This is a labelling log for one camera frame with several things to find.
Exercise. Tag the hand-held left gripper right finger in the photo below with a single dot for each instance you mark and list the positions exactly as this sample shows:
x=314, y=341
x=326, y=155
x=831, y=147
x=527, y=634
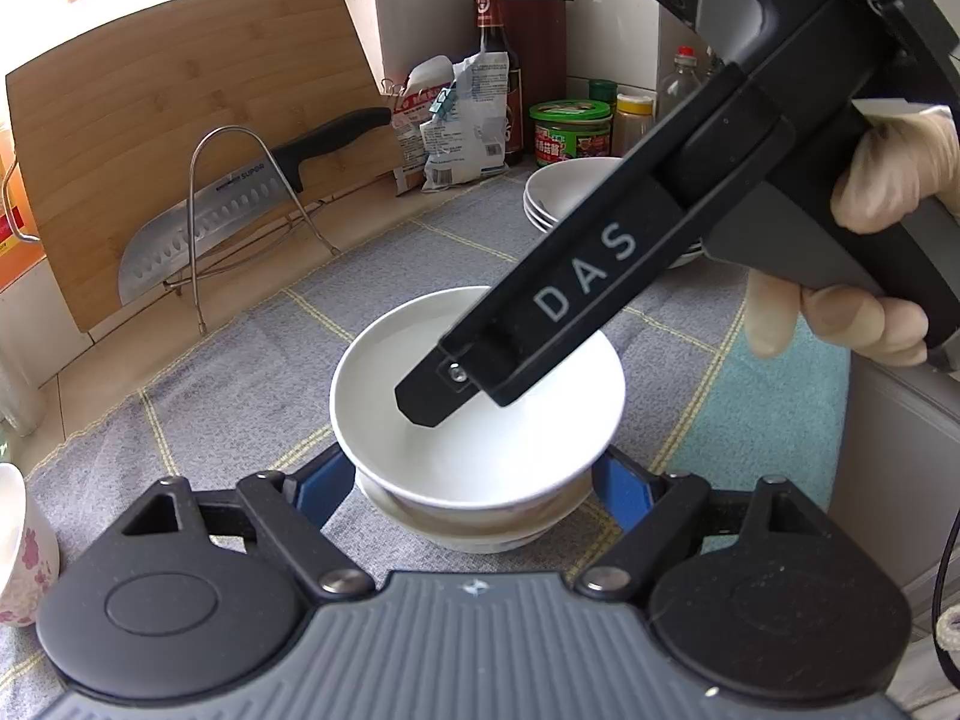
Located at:
x=619, y=487

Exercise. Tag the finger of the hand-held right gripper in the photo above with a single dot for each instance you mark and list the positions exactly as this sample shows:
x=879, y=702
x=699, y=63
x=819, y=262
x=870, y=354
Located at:
x=439, y=394

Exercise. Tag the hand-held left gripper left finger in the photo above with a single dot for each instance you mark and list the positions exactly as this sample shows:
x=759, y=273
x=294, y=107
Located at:
x=326, y=487

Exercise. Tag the white bowl with pink flowers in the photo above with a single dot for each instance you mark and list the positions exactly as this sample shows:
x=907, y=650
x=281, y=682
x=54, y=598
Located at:
x=525, y=435
x=30, y=562
x=465, y=529

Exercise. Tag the white plate with fruit print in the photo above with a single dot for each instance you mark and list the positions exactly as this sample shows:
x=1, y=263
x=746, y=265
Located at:
x=532, y=210

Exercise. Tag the person's right hand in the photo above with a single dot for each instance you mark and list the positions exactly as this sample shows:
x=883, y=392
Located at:
x=900, y=172

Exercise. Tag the yellow lidded spice jar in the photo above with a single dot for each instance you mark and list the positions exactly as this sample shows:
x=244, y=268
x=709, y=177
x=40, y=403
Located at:
x=634, y=127

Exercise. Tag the glass bottle with red cap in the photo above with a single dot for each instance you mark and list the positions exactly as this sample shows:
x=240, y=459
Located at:
x=679, y=79

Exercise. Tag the green lidded sauce jar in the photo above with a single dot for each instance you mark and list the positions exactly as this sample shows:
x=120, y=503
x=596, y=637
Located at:
x=570, y=139

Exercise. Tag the small green lidded jar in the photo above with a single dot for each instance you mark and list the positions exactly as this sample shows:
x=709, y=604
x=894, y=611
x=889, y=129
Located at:
x=602, y=88

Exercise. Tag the grey checked cloth mat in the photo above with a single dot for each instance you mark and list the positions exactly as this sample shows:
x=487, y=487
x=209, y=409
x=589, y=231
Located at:
x=225, y=390

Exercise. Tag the dark red knife block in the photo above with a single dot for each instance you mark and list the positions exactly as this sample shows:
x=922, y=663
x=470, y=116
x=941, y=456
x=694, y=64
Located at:
x=536, y=60

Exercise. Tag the white printed plastic bag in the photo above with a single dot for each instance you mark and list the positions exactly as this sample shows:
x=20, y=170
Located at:
x=461, y=135

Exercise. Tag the dark soy sauce bottle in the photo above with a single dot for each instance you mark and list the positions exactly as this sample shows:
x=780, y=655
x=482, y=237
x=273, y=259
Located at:
x=491, y=22

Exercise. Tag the green binder clip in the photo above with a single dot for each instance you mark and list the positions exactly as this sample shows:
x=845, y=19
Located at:
x=442, y=103

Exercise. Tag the orange and white packet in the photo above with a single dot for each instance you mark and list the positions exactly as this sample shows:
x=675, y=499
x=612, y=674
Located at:
x=409, y=120

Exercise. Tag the gold binder clip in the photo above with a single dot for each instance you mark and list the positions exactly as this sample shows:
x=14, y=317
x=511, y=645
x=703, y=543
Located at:
x=390, y=86

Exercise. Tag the orange cooking wine jug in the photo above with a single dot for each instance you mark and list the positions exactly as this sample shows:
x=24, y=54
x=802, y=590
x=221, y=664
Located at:
x=11, y=240

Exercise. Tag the bamboo cutting board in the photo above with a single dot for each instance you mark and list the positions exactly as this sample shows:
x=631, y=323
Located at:
x=187, y=75

